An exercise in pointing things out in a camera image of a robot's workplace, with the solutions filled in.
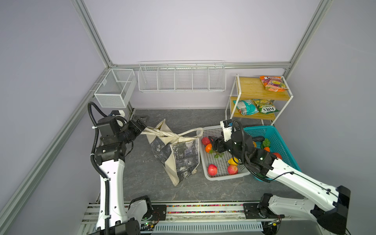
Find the cream canvas grocery bag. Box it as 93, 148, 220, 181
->
142, 120, 204, 186

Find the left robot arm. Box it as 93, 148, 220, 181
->
87, 101, 149, 235

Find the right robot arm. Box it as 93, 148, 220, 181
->
208, 119, 351, 235

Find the teal snack bag lower shelf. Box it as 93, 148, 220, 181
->
237, 100, 259, 116

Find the green Foxs snack bag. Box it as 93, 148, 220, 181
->
253, 99, 279, 114

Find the orange snack bag top shelf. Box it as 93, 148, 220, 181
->
260, 76, 288, 92

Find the small orange persimmon with leaves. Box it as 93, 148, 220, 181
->
205, 144, 213, 153

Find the red apple back cluster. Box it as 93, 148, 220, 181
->
201, 137, 211, 146

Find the yellow lemon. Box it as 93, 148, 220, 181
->
228, 158, 239, 166

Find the white plastic fruit basket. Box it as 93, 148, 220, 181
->
199, 125, 251, 181

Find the red apple front left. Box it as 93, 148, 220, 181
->
208, 164, 218, 176

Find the red apple front right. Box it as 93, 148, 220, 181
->
227, 164, 239, 175

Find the small white mesh basket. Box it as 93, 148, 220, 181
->
94, 69, 137, 108

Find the teal plastic vegetable basket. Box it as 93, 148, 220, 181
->
240, 126, 304, 187

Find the red tomato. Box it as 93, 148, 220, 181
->
273, 153, 283, 160

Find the wooden two-tier shelf rack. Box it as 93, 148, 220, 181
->
225, 75, 293, 125

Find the long white wire basket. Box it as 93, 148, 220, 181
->
138, 60, 227, 93

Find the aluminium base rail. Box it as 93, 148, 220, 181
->
82, 199, 330, 235

